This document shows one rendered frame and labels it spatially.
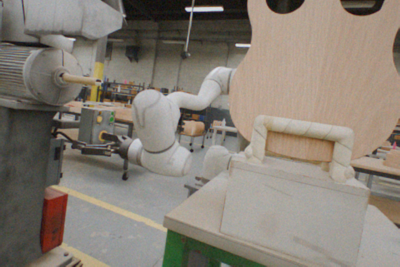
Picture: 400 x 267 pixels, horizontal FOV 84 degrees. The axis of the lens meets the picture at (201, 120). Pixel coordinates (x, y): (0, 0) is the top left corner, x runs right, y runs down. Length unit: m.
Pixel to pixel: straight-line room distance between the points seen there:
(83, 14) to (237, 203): 0.75
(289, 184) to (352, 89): 0.24
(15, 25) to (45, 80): 0.32
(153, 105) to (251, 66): 0.26
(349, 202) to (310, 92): 0.23
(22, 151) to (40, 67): 0.42
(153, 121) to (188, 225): 0.27
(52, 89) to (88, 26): 0.38
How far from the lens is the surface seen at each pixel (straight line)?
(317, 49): 0.57
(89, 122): 1.31
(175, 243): 0.63
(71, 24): 0.92
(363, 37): 0.59
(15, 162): 1.33
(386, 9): 0.62
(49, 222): 1.53
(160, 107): 0.59
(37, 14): 1.08
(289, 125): 0.51
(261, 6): 0.60
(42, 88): 1.14
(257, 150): 0.51
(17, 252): 1.53
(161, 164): 0.69
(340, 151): 0.52
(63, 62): 1.17
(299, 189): 0.52
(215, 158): 1.45
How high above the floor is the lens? 1.20
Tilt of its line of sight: 3 degrees down
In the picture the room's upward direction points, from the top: 9 degrees clockwise
